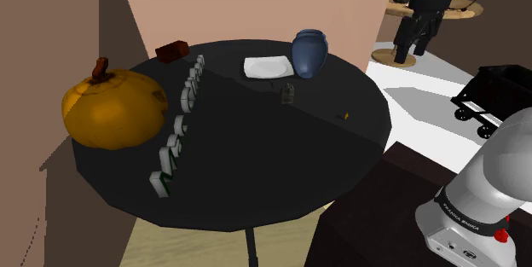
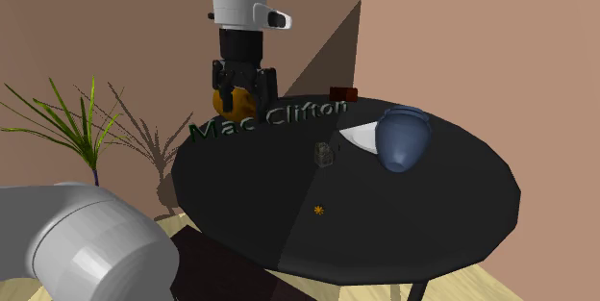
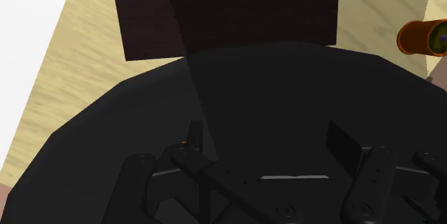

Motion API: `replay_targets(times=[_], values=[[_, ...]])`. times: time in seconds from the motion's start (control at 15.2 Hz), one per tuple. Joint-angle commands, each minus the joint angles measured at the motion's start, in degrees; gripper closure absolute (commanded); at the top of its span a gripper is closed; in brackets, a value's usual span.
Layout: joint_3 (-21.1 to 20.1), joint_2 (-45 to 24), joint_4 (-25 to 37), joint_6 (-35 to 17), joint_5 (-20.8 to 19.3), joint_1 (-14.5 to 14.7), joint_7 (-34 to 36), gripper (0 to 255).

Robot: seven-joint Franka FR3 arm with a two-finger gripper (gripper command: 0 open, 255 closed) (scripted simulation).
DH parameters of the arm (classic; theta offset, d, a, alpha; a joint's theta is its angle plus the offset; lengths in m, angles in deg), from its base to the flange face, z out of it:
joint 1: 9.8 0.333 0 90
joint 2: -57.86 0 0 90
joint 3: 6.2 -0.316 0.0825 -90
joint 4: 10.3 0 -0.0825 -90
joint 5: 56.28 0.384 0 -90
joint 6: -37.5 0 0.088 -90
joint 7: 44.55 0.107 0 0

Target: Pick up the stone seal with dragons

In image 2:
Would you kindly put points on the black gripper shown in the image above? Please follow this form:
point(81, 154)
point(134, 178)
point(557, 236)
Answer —
point(241, 51)

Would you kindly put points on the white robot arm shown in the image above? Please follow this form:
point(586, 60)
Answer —
point(93, 253)

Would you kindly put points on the orange round fruit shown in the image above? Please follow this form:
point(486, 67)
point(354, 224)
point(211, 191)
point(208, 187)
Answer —
point(241, 105)

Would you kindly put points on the green raised lettering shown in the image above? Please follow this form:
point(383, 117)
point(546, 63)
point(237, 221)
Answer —
point(286, 115)

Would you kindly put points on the dark red small box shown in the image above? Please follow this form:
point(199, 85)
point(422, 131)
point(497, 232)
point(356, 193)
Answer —
point(343, 94)

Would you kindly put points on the small grey cube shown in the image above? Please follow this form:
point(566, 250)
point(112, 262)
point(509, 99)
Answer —
point(324, 155)

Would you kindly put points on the white plate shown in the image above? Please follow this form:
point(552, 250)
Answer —
point(362, 136)

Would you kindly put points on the tiny orange star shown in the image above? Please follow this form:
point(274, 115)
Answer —
point(319, 210)

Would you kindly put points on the blue vase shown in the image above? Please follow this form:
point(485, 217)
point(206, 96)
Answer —
point(402, 138)

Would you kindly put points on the green potted plant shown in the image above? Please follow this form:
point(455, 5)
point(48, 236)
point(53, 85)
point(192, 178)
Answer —
point(84, 143)

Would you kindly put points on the dark robot stand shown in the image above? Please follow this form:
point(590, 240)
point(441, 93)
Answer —
point(220, 272)

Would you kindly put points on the round black table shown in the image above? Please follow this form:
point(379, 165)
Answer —
point(398, 225)

